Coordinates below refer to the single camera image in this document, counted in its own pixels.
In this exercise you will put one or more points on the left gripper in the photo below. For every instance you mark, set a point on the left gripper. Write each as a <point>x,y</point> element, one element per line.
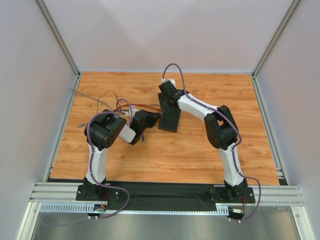
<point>146,119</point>

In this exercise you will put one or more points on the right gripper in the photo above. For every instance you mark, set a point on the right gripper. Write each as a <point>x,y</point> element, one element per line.
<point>165,100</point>

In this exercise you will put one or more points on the black network switch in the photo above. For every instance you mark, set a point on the black network switch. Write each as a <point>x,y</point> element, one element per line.
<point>169,121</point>

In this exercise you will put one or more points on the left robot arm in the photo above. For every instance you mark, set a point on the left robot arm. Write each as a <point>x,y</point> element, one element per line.
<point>101,132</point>

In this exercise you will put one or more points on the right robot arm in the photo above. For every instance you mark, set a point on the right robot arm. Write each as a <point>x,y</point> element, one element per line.
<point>221,130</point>

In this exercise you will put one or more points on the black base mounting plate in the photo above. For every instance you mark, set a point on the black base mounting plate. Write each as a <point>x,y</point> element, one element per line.
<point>159,196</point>

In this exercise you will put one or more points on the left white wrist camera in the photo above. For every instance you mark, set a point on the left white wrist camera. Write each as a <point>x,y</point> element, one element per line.
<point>131,111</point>

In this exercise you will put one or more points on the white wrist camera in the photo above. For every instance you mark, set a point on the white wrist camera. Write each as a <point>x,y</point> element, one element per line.
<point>131,111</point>
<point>173,82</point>

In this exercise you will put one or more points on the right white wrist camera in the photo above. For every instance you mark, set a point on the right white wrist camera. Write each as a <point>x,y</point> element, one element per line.
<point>173,82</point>

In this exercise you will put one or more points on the slotted cable duct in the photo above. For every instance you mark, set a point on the slotted cable duct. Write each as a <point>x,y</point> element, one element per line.
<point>91,208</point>

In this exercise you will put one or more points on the front aluminium rail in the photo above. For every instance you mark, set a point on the front aluminium rail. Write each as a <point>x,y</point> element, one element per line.
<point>271,195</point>

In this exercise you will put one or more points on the left aluminium frame post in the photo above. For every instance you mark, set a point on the left aluminium frame post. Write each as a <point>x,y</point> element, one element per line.
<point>57,35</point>

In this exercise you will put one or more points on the aluminium frame post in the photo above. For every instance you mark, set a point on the aluminium frame post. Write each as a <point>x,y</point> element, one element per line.
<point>276,36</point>
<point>57,35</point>

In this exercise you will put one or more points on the right aluminium frame post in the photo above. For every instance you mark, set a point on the right aluminium frame post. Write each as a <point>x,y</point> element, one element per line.
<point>276,36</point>

